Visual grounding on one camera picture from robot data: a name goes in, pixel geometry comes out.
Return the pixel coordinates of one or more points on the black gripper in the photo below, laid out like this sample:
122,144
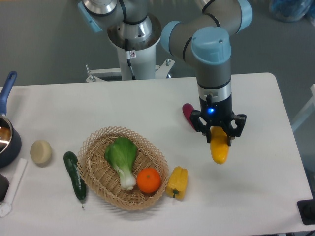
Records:
217,112

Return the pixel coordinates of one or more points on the yellow mango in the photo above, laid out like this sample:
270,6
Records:
218,145

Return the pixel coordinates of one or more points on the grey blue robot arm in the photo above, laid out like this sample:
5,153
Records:
202,44

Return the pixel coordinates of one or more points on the purple sweet potato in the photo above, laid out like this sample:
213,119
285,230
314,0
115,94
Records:
191,115

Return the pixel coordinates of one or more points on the yellow bell pepper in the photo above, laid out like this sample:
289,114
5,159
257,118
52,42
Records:
177,183

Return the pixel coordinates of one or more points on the orange fruit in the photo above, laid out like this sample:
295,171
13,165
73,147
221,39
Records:
148,180

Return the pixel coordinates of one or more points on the green bok choy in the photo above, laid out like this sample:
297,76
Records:
121,155

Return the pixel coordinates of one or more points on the black device at table edge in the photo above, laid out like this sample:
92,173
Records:
307,211

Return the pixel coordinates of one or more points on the blue plastic bag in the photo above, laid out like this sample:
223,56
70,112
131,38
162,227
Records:
289,10

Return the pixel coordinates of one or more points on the woven wicker basket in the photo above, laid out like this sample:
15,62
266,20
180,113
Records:
101,178

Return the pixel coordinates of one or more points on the dark green cucumber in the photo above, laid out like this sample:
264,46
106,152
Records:
79,186

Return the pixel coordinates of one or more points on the dark round object left edge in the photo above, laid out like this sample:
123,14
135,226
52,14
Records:
4,185

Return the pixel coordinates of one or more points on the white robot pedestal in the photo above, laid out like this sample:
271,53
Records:
136,50

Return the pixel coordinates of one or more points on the blue pot with handle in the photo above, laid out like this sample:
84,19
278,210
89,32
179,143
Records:
10,140

